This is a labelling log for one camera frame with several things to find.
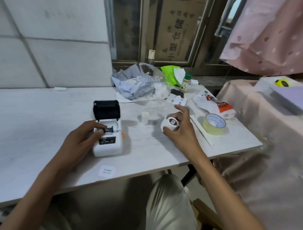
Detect person's left hand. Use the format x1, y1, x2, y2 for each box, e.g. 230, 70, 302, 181
61, 120, 107, 170

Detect spice bottle green cap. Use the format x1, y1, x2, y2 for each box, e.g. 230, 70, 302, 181
179, 73, 192, 93

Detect person's right forearm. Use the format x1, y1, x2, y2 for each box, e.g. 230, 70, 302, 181
183, 147, 266, 230

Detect purple flat box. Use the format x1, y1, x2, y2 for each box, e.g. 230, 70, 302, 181
268, 85, 303, 116

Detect green plastic bag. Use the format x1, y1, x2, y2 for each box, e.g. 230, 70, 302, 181
160, 65, 183, 87

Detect person's leg white trousers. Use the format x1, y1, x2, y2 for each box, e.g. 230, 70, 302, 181
145, 174, 198, 230

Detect person's left forearm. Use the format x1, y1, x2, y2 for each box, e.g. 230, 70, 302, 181
0, 143, 80, 230

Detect pink cloth cover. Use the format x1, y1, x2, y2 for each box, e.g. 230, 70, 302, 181
208, 79, 303, 230

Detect black table leg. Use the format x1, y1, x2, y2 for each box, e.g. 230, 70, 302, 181
180, 163, 198, 188

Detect clear plastic bag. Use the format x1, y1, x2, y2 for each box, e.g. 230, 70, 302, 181
139, 62, 171, 99

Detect white flat card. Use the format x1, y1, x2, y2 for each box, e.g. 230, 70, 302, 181
189, 115, 234, 149

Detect white label sticker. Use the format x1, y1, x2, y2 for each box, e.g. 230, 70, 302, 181
98, 165, 116, 177

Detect white label printer black lid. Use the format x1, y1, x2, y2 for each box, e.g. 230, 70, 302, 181
92, 100, 124, 157

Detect brown cardboard box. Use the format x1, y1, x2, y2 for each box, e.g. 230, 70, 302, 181
155, 0, 208, 62

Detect person's right hand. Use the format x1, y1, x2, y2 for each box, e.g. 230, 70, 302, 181
162, 105, 201, 162

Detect white tissue paper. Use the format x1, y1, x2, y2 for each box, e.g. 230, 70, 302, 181
172, 67, 187, 84

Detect grey mailing bag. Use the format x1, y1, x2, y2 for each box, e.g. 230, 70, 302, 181
111, 64, 156, 100

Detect metal window frame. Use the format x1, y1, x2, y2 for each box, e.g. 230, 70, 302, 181
104, 0, 235, 76

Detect white flat box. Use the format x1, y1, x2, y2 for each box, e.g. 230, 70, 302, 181
254, 76, 303, 96

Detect pink dotted curtain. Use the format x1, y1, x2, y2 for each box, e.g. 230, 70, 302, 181
219, 0, 303, 77

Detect white label roll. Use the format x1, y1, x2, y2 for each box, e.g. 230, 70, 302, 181
160, 113, 181, 132

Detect white paper bag orange print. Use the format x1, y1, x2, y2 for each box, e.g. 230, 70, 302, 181
192, 91, 237, 119

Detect white printed label strip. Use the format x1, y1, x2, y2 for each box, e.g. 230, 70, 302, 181
163, 93, 188, 106

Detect brown wooden stool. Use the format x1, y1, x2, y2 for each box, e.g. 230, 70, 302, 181
191, 199, 224, 230

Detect yellow adhesive tape roll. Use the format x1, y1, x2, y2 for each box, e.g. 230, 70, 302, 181
202, 113, 227, 136

